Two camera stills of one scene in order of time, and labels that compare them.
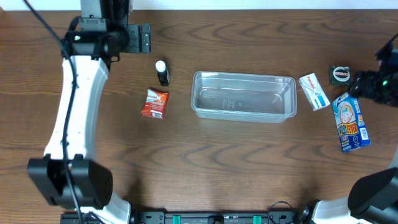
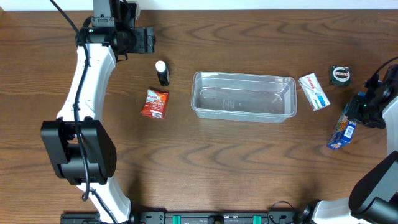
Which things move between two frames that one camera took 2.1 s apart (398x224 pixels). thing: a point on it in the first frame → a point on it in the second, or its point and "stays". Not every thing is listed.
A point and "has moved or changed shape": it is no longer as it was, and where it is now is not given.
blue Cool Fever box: x=353 y=132 has moved or changed shape
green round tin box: x=339 y=74 stays
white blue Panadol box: x=314 y=91 stays
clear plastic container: x=242 y=97 stays
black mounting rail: x=189 y=217 stays
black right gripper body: x=358 y=88 → x=354 y=109
